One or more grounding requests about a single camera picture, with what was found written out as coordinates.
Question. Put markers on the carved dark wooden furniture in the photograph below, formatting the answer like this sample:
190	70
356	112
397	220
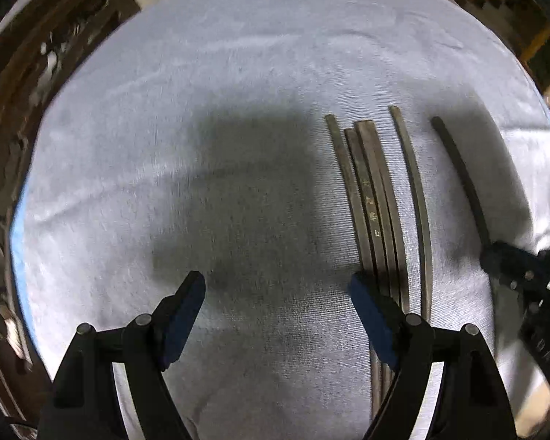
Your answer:
18	101

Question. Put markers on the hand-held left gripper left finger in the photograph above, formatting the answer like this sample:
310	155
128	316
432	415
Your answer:
183	321

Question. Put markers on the grey blue tablecloth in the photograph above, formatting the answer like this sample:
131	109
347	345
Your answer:
256	78

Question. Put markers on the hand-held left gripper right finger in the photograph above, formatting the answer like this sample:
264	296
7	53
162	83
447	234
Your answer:
371	311

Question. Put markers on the dark wooden chopstick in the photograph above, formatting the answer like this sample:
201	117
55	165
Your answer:
387	183
463	174
346	169
376	183
415	192
364	192

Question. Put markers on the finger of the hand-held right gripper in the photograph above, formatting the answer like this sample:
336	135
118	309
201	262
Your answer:
504	259

